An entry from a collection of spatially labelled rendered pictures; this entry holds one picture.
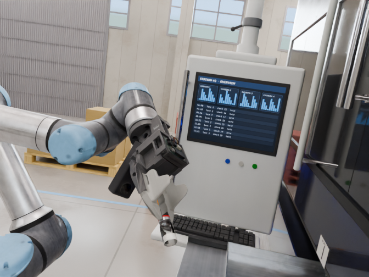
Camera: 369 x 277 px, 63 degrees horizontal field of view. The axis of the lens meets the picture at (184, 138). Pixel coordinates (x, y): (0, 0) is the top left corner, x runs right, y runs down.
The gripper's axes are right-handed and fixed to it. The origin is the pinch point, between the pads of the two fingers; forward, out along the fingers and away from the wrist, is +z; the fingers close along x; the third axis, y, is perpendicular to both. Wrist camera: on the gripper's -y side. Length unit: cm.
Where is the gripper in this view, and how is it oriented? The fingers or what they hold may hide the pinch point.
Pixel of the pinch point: (160, 217)
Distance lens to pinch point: 52.4
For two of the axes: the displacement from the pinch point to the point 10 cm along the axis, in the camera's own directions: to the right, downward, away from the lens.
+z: 2.9, 6.5, -7.0
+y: 7.4, -6.1, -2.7
